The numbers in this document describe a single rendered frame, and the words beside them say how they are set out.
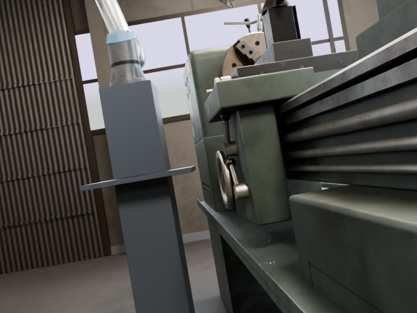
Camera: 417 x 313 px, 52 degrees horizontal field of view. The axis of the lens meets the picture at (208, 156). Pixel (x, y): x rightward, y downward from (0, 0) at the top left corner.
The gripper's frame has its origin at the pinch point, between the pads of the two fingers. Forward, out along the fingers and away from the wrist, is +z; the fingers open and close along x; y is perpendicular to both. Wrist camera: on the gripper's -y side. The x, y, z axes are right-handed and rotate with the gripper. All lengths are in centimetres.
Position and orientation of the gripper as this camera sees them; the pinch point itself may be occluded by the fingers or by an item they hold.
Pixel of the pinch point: (231, 6)
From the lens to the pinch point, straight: 193.7
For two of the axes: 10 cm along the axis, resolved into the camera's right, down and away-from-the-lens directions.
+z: 4.5, 8.9, -0.5
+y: 1.1, -1.0, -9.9
